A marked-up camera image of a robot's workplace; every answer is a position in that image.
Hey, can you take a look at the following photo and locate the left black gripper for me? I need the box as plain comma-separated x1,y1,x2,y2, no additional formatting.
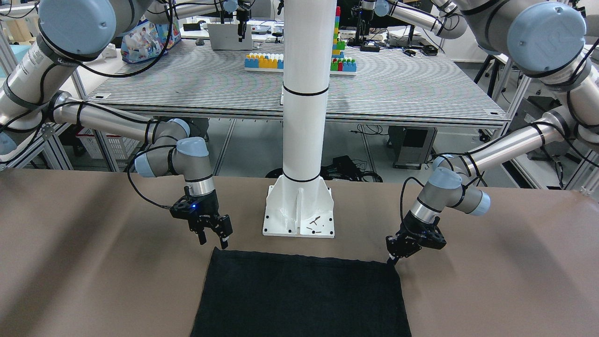
386,211,447,266

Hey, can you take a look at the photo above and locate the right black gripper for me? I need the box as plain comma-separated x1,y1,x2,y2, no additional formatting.
169,186,233,249

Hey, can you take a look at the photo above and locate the black t-shirt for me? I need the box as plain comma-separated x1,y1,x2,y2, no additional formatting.
190,249,412,337

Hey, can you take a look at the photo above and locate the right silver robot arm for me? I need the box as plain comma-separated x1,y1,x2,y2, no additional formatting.
1,0,233,249

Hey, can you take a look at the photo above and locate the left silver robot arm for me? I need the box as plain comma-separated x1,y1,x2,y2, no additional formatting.
385,0,598,264

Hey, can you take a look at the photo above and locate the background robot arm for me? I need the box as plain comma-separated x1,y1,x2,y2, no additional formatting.
358,0,468,40

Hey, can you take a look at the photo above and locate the white plastic crate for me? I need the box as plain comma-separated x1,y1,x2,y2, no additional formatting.
76,128,139,161

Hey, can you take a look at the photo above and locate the striped metal work table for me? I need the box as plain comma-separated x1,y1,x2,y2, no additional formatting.
90,40,509,130

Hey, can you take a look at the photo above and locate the colourful toy block set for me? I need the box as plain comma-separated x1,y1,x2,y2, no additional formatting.
244,6,358,75

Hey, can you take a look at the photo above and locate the colourful printed bag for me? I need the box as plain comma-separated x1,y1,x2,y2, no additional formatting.
121,20,181,64

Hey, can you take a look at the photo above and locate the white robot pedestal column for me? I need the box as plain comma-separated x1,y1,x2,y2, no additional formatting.
263,0,336,238

